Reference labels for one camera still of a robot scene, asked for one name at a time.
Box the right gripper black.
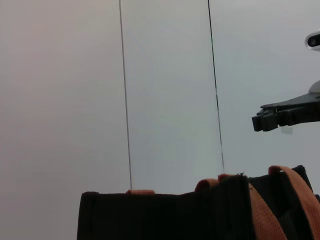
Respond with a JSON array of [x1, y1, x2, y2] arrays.
[[251, 93, 320, 133]]

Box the black food bag orange handles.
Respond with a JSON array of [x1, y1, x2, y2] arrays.
[[76, 164, 320, 240]]

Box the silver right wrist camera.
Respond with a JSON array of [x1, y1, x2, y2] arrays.
[[304, 28, 320, 53]]

